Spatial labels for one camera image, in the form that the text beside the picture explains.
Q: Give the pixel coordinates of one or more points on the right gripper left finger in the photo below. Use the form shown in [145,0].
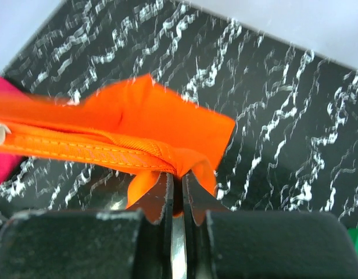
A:
[131,243]

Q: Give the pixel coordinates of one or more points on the folded magenta t shirt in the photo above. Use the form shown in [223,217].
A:
[8,162]

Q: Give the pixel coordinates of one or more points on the orange t shirt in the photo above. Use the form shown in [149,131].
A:
[134,126]

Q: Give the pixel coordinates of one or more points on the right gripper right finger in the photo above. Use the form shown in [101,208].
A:
[262,244]

